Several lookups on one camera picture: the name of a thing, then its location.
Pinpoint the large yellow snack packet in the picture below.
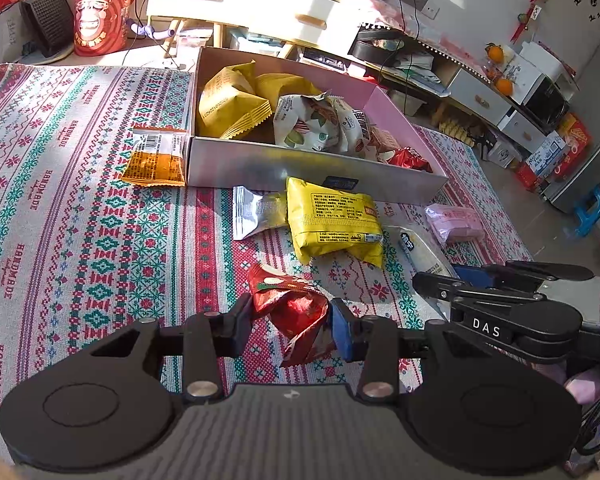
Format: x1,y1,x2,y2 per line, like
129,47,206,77
254,72,323,111

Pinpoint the white paper bag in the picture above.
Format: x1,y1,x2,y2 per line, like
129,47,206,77
0,2,33,66

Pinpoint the clear packet of brown biscuits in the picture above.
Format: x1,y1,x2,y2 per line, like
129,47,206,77
367,125,398,161

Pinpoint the black round box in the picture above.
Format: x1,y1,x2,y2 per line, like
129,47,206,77
350,27,406,63

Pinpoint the patterned woven tablecloth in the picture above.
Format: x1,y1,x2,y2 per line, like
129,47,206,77
0,62,536,461

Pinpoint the mustard yellow snack packet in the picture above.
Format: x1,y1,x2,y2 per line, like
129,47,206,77
197,60,272,140

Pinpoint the clear white snack packet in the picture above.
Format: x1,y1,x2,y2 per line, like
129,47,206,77
397,226,458,281

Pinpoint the pink and silver cardboard box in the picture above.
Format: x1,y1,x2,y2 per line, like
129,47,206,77
185,46,450,206

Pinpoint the yellow packet with black print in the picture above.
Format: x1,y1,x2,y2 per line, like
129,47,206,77
286,176,385,268

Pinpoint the red gift bucket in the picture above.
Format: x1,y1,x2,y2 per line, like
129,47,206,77
73,0,131,58

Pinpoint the white microwave oven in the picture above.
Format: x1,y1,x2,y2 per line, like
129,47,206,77
520,42,581,126

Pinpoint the white packet with red print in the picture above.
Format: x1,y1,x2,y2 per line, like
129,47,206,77
332,97,376,158

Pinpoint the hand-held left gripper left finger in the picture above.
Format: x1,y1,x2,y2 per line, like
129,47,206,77
87,294,255,405

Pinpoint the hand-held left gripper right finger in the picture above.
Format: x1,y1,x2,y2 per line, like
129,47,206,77
330,299,461,405

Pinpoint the red hanging decoration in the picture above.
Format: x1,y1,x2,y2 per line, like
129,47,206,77
510,0,563,42

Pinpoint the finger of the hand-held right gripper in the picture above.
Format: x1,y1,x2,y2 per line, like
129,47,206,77
453,260,595,292
413,271,547,319

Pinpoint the red foil snack packet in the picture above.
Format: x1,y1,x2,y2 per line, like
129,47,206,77
247,262,337,368

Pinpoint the grey refrigerator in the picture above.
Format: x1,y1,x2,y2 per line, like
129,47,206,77
545,40,600,213

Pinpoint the small orange snack packet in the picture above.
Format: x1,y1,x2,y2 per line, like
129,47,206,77
120,127,188,187

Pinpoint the white low cabinet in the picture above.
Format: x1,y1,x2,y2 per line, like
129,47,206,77
445,67,548,153

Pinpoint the small red snack packet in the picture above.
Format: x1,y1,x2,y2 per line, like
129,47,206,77
386,146,433,173

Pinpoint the person's right hand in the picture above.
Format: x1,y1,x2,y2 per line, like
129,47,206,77
562,362,600,406

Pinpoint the blue plastic stool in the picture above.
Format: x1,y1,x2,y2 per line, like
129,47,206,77
575,187,600,237

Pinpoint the black grid heater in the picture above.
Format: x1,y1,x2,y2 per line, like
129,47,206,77
20,0,76,58

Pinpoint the pink snack packet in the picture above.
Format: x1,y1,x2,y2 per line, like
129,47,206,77
425,204,487,245

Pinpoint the silver foil snack packet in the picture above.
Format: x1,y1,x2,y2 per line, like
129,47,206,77
231,186,288,241

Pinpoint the orange red carton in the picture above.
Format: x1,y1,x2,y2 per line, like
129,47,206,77
554,112,594,182

